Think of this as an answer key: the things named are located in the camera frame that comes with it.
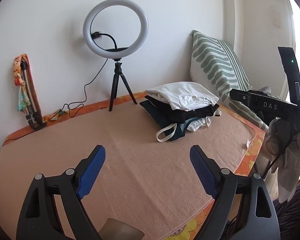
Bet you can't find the white t-shirt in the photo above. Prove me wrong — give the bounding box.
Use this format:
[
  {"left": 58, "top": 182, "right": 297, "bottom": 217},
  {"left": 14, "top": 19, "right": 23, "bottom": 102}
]
[{"left": 146, "top": 82, "right": 219, "bottom": 111}]

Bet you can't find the right hand grey knit glove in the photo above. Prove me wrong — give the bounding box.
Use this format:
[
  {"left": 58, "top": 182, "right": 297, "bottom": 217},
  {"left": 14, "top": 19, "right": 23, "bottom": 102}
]
[{"left": 263, "top": 119, "right": 300, "bottom": 203}]

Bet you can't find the striped dark trousers leg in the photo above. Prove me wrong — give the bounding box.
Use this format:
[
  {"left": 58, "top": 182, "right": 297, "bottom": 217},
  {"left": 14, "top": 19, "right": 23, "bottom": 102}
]
[{"left": 273, "top": 184, "right": 300, "bottom": 239}]

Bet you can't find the green white striped pillow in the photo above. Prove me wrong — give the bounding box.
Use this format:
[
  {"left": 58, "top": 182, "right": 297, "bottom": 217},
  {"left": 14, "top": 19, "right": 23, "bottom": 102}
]
[{"left": 190, "top": 30, "right": 268, "bottom": 131}]

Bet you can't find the orange floral bed sheet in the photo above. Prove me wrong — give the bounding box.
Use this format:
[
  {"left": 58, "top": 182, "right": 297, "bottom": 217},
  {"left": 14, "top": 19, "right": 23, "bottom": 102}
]
[{"left": 3, "top": 100, "right": 265, "bottom": 239}]

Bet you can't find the black folded garment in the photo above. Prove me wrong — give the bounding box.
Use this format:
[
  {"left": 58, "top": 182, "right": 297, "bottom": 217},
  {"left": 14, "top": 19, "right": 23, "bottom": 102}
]
[{"left": 145, "top": 95, "right": 219, "bottom": 124}]

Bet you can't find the dark teal garment white trim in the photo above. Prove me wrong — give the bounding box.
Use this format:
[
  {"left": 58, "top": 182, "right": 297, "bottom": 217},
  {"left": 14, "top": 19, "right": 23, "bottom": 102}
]
[{"left": 139, "top": 100, "right": 222, "bottom": 143}]

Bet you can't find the folded tripod with colourful cloth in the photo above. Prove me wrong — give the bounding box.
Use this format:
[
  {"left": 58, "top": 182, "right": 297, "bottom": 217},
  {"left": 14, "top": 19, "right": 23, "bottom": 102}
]
[{"left": 12, "top": 54, "right": 46, "bottom": 131}]

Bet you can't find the black ring light cable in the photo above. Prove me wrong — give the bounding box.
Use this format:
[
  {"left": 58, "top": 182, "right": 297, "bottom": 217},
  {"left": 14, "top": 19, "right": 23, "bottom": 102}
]
[{"left": 2, "top": 58, "right": 109, "bottom": 147}]

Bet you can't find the white ring light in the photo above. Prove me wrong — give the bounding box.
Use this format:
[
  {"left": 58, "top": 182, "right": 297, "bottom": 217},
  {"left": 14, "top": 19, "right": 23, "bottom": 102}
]
[{"left": 83, "top": 0, "right": 149, "bottom": 59}]

